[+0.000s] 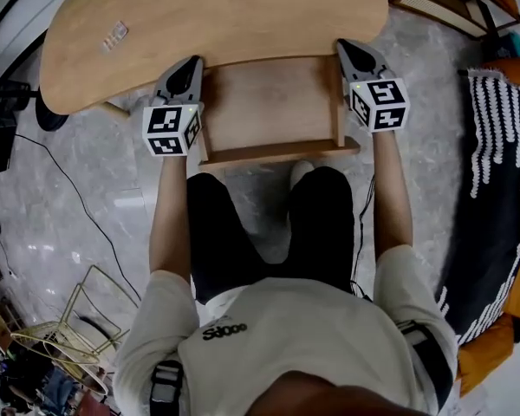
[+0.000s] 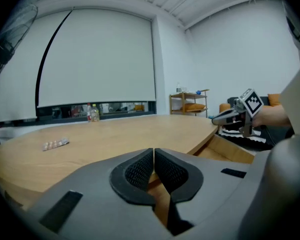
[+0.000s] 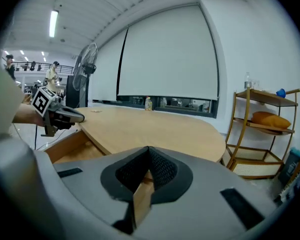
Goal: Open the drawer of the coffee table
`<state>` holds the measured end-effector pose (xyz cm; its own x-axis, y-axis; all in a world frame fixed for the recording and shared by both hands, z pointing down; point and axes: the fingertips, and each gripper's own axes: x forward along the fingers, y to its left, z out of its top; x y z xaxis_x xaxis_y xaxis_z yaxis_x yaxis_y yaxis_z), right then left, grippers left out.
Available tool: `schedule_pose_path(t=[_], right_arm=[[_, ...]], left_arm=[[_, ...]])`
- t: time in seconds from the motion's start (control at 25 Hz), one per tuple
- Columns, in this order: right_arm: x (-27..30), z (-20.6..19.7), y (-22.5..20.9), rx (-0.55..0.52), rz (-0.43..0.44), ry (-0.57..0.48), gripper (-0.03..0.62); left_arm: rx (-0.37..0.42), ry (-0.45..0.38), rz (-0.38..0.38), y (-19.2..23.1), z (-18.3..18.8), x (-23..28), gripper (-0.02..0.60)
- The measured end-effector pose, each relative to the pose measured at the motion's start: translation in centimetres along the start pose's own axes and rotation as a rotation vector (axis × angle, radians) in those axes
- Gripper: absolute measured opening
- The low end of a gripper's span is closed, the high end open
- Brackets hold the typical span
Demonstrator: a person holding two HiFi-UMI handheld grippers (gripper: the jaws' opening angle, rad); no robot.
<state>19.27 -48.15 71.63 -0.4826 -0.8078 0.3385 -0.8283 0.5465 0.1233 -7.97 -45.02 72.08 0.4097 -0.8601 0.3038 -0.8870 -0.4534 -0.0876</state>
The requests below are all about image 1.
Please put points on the person's white t-shirt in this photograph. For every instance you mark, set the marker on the person's white t-shirt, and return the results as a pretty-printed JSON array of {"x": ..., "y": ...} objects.
[{"x": 294, "y": 345}]

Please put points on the wooden drawer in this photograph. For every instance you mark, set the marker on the wooden drawer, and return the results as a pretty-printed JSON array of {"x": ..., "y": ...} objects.
[{"x": 268, "y": 102}]

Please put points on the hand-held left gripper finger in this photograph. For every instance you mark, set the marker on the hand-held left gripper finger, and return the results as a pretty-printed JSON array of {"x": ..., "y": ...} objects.
[
  {"x": 162, "y": 84},
  {"x": 196, "y": 87}
]

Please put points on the person's black shorts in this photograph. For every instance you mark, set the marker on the person's black shorts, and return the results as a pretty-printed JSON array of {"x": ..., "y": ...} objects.
[{"x": 225, "y": 232}]

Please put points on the person's left forearm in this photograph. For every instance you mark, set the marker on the person's left forearm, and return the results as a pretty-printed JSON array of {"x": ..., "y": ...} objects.
[{"x": 171, "y": 219}]

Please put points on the wooden coffee table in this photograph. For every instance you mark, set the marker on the wooden coffee table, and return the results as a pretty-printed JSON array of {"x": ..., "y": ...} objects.
[{"x": 216, "y": 15}]

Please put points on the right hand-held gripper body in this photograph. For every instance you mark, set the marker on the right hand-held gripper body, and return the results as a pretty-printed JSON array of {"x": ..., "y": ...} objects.
[{"x": 383, "y": 98}]

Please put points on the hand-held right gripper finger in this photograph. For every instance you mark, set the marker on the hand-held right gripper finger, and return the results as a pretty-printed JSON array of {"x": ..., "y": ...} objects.
[
  {"x": 347, "y": 68},
  {"x": 381, "y": 64}
]

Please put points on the teal cloth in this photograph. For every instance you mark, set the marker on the teal cloth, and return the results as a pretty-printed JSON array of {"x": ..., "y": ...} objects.
[{"x": 512, "y": 46}]

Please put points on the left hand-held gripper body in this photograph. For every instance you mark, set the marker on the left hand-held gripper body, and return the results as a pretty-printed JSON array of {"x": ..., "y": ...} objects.
[{"x": 164, "y": 121}]

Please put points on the small clear packet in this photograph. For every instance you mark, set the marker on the small clear packet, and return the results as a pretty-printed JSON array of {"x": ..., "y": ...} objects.
[{"x": 113, "y": 36}]

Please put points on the person's white shoe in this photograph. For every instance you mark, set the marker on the person's white shoe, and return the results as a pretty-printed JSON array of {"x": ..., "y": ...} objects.
[{"x": 301, "y": 172}]

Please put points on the person's right forearm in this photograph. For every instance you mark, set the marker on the person's right forearm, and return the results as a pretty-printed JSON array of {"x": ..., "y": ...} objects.
[{"x": 392, "y": 197}]

